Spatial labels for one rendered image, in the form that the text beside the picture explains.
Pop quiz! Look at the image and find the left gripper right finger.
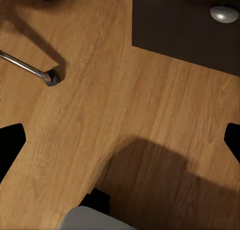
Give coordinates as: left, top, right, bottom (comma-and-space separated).
224, 123, 240, 163

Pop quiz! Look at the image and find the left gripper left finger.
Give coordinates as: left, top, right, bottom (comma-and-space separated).
0, 123, 26, 183

